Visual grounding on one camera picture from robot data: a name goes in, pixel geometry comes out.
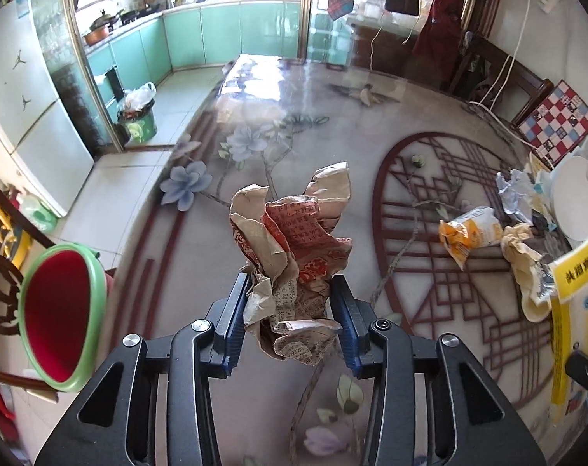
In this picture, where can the green plastic bottle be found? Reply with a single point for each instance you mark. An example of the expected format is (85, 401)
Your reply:
(36, 211)

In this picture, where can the yellow plastic item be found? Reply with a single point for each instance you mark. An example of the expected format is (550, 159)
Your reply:
(9, 238)

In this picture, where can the brown printed paper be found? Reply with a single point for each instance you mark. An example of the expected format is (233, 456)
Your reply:
(294, 233)

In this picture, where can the white plastic bag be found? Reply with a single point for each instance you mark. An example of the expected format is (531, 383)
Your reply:
(141, 97)

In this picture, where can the orange pot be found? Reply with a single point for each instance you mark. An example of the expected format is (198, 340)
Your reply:
(97, 35)

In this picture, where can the black wok with lid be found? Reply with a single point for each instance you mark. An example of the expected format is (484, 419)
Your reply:
(107, 20)

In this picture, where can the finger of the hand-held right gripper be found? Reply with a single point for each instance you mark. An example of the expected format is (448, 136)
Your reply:
(587, 371)

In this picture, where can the checkered seat cushion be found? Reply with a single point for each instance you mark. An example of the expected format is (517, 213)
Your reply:
(558, 124)

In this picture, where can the white refrigerator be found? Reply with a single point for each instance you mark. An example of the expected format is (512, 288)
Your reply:
(31, 107)

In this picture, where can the red bucket with green rim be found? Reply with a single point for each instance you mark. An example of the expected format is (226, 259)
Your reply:
(56, 310)

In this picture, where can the yellow snack packet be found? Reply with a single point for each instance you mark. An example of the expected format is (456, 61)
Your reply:
(468, 233)

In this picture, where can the crumpled beige paper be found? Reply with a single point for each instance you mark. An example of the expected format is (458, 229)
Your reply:
(524, 257)

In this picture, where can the white plate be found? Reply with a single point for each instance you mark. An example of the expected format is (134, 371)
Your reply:
(578, 199)

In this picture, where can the dark red garment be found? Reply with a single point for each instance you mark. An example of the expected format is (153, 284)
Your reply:
(439, 34)

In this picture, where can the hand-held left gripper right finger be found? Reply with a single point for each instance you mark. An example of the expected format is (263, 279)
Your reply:
(346, 323)

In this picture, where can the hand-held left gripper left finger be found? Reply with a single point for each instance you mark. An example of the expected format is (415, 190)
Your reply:
(235, 323)

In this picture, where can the green trash bin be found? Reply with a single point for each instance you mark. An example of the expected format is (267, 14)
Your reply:
(141, 126)

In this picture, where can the glass sliding door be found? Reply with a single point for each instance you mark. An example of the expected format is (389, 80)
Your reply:
(65, 58)

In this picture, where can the white paper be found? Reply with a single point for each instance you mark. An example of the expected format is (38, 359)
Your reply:
(515, 196)

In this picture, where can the yellow labelled package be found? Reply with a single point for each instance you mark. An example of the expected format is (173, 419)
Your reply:
(573, 301)

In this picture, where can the teal kitchen cabinets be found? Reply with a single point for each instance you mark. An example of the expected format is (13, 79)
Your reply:
(226, 29)

